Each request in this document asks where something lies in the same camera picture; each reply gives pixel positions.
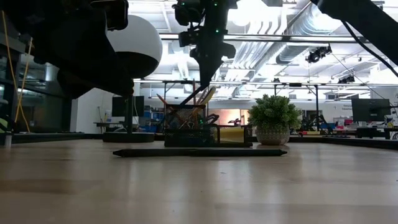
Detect small black monitor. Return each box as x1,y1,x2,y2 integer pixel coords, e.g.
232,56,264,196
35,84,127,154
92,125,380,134
111,95,145,118

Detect large black ceiling spotlight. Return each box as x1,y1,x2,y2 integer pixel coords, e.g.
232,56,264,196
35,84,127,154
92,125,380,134
305,44,333,64

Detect yellow-handled scissors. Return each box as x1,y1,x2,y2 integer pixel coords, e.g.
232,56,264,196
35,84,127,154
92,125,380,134
201,86,218,106

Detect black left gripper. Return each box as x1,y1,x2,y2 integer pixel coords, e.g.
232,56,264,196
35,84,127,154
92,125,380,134
18,0,135,100

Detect black mesh desk organizer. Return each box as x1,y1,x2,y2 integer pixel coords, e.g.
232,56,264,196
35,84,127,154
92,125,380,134
164,104,254,148

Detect black background rig frame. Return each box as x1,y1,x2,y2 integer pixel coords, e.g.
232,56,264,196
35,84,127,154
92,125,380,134
162,80,210,122

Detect yellow cable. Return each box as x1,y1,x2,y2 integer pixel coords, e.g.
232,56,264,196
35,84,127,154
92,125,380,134
0,11,35,133

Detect black aluminium table frame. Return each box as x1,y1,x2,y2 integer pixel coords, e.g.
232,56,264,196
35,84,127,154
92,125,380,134
0,132,398,151

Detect white globe table lamp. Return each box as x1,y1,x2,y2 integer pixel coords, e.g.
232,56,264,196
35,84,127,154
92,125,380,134
107,14,163,143

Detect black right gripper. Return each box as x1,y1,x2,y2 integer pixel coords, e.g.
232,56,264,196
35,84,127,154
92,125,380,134
172,0,239,88

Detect black pen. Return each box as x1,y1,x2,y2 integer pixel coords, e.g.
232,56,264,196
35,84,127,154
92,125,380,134
198,149,288,157
113,148,206,157
179,85,205,106

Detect wide black monitor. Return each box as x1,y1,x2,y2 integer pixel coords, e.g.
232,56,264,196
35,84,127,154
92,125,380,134
351,98,391,123

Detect small black ceiling spotlight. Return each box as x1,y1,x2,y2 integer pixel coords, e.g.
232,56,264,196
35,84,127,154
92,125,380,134
338,74,356,84

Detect yellow sticky note pad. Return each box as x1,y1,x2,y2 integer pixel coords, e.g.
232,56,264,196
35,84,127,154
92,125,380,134
220,126,246,143

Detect green potted plant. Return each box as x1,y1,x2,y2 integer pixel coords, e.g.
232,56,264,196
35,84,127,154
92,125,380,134
248,94,303,146

